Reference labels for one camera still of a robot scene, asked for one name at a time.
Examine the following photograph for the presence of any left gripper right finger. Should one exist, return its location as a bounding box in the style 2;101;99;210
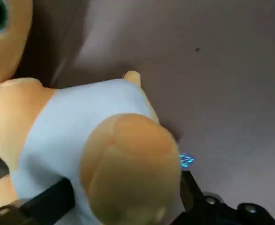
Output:
174;170;275;225

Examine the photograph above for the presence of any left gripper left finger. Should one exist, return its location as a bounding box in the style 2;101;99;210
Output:
0;178;76;225

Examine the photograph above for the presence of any yellow doll with blue shirt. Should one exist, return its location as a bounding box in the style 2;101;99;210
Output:
0;71;182;225

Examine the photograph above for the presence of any yellow doll with green eyes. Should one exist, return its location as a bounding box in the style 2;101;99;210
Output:
0;0;33;94

